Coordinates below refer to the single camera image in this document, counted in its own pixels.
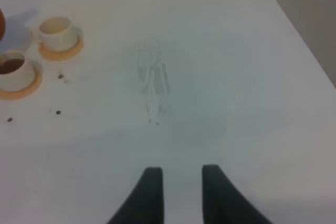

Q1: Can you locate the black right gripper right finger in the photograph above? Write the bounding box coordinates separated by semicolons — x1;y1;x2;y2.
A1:
202;165;270;224

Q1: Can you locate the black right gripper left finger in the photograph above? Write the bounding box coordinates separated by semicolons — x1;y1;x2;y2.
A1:
108;167;164;224

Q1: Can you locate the brown clay teapot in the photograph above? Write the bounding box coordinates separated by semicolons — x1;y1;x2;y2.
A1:
0;9;6;40

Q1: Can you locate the far orange round coaster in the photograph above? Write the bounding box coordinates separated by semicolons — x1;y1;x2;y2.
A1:
38;34;85;62

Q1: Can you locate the orange round coaster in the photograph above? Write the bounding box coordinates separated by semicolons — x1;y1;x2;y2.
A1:
38;34;85;62
1;67;42;101

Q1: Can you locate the near orange round coaster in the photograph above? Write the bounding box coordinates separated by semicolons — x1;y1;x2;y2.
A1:
1;67;42;101

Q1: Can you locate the near white teacup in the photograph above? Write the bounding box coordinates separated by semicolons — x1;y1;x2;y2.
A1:
1;51;36;92

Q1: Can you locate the white teacup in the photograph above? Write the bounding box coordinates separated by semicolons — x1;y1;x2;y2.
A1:
1;51;36;92
28;17;78;52

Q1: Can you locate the far white teacup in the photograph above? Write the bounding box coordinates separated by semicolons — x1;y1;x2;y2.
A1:
28;17;78;52

